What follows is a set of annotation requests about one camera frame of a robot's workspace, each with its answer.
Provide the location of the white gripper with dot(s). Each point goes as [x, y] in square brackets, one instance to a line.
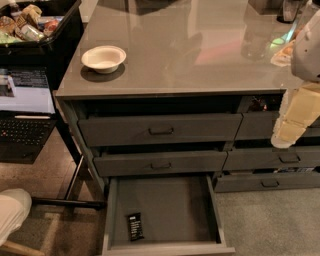
[307, 55]

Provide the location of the black rxbar chocolate bar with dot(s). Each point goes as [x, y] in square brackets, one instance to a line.
[135, 227]

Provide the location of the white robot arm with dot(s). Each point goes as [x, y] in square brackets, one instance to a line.
[305, 63]

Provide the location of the chip bags in top drawer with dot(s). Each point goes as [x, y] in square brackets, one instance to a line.
[264, 103]

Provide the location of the grey top right drawer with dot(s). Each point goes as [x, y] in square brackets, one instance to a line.
[259, 125]

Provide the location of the grey drawer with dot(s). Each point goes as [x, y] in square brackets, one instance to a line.
[142, 130]
[259, 125]
[267, 158]
[160, 163]
[267, 181]

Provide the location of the grey middle right drawer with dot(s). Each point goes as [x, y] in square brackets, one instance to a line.
[267, 158]

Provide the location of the grey top left drawer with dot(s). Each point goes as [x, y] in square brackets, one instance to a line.
[142, 130]

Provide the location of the grey bottom right drawer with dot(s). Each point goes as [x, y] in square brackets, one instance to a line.
[267, 181]

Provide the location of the open bottom left drawer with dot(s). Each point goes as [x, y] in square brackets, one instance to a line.
[178, 213]

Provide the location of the grey middle left drawer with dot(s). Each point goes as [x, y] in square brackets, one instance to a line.
[160, 163]

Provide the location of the white paper bowl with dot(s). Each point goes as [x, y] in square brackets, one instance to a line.
[104, 59]

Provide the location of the black laptop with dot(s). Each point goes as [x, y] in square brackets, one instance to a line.
[27, 114]

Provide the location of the wooden chair edge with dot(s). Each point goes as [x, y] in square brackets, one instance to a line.
[12, 247]

